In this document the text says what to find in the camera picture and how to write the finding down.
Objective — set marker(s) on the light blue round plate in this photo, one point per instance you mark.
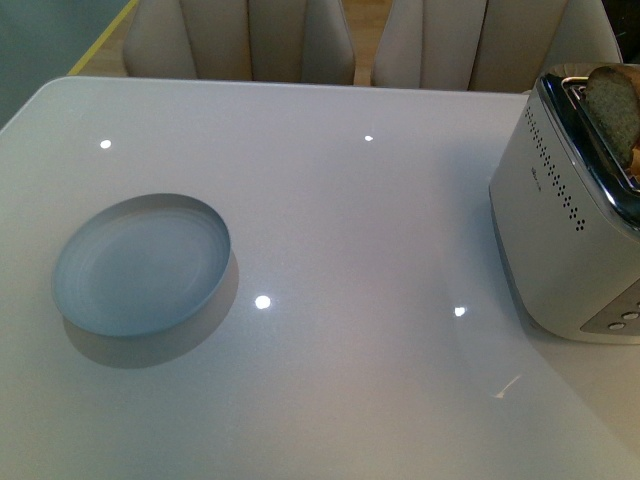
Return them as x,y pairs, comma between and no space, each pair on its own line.
142,266

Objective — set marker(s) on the beige chair left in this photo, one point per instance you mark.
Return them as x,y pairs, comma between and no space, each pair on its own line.
266,41

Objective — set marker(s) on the beige chair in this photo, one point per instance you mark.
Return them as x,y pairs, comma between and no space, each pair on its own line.
266,41
490,46

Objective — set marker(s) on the brown bread slice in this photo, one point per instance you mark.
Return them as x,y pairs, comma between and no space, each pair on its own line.
612,96

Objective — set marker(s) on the silver toaster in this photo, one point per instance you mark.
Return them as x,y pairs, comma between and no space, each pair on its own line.
566,216

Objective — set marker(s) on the beige chair right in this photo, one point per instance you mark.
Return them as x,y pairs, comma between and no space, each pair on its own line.
490,46

